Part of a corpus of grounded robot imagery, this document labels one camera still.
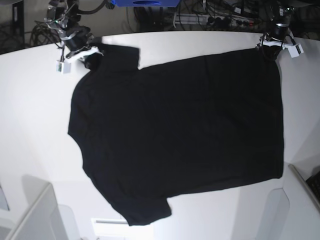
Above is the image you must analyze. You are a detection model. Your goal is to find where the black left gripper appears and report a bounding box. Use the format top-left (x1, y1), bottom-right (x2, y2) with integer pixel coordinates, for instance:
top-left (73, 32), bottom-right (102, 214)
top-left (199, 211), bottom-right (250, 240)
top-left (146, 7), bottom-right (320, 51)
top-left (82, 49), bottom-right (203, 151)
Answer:
top-left (262, 23), bottom-right (290, 59)

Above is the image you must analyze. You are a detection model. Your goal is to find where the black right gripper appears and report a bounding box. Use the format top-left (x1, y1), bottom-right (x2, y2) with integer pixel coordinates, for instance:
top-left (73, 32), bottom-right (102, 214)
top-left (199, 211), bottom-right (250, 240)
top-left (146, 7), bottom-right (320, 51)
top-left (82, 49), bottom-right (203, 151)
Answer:
top-left (59, 25), bottom-right (91, 52)

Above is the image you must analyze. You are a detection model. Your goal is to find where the black T-shirt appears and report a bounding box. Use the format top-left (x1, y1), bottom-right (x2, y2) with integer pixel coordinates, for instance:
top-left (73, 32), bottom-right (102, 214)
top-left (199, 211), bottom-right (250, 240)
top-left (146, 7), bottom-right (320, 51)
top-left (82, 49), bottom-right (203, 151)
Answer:
top-left (68, 44), bottom-right (284, 226)

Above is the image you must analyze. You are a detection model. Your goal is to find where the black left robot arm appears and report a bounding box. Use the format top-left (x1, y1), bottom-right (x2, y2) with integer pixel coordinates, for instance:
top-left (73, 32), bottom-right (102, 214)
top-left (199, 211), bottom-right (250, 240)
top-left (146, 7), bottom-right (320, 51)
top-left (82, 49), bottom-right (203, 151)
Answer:
top-left (259, 0), bottom-right (296, 61)

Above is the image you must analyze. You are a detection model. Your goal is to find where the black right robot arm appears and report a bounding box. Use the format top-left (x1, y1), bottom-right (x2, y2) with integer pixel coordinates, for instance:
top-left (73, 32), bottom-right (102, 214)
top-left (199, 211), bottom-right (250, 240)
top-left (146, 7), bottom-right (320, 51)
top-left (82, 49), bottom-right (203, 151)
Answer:
top-left (44, 0), bottom-right (91, 54)

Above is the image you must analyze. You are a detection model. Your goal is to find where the blue box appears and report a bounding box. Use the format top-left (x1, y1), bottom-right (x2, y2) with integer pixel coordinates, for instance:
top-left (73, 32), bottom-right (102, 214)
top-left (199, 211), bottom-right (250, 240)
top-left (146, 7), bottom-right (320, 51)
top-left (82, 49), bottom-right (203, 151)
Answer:
top-left (111, 0), bottom-right (180, 8)

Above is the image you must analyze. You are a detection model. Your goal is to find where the black keyboard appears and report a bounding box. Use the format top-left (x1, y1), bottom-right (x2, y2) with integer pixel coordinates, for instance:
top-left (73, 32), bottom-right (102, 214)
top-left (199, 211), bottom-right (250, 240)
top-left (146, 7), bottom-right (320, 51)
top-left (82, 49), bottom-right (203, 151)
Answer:
top-left (306, 172), bottom-right (320, 200)

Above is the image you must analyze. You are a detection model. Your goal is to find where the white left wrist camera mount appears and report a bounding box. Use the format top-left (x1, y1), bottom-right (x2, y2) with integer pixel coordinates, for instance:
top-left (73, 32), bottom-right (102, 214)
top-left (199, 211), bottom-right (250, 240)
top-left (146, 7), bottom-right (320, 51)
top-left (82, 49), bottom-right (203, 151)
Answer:
top-left (255, 33), bottom-right (304, 61)

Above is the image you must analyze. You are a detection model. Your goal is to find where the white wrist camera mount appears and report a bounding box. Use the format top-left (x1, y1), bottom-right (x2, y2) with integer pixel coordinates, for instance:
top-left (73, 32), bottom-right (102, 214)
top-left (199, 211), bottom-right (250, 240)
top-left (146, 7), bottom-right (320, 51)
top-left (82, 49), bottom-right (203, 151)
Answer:
top-left (55, 35), bottom-right (104, 74)
top-left (255, 33), bottom-right (304, 61)

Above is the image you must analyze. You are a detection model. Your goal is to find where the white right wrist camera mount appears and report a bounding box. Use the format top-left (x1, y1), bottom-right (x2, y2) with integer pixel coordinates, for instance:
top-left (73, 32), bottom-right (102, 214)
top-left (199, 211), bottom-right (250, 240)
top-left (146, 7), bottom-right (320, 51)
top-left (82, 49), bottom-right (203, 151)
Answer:
top-left (55, 35), bottom-right (104, 74)

